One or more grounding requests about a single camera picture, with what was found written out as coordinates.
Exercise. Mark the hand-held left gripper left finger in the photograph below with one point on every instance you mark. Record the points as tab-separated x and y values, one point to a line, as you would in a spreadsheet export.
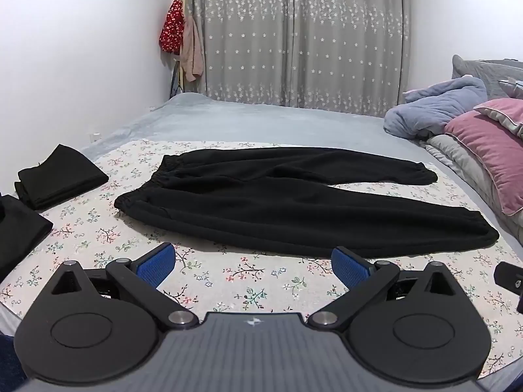
157	263

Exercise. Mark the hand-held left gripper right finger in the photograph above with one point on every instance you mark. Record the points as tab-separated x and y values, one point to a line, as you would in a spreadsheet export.
347	265

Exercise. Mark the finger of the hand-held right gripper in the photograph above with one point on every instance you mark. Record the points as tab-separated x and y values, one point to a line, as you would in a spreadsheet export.
508	279

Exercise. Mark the black pants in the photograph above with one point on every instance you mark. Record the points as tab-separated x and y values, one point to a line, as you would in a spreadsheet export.
20	232
265	212
57	175

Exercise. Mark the folded black pants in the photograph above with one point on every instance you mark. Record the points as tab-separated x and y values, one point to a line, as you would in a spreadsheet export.
57	175
20	232

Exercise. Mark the floral printed cloth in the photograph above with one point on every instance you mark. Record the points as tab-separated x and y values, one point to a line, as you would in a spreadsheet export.
253	277

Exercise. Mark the pink pillow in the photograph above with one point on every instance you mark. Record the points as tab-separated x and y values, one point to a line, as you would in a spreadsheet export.
504	110
486	151

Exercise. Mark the grey bed sheet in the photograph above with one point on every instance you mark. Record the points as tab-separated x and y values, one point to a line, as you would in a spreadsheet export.
265	122

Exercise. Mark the blue-grey blanket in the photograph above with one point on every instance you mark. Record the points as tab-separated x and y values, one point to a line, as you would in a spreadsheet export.
433	110

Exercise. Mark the person's dark blue clothing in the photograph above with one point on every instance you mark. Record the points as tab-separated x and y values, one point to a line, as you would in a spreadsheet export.
8	363

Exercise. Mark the grey pillow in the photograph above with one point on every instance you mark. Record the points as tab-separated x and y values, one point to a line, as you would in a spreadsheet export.
486	69

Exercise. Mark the pink hanging garment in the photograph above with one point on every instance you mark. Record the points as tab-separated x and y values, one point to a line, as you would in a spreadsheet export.
193	53

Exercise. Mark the grey star-patterned curtain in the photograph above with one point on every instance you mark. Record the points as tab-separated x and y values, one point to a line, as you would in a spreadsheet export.
306	49

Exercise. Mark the red floral garment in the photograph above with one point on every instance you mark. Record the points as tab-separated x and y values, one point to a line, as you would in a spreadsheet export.
171	28

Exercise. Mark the wooden coat rack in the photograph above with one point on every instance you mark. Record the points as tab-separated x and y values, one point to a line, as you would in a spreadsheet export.
183	0

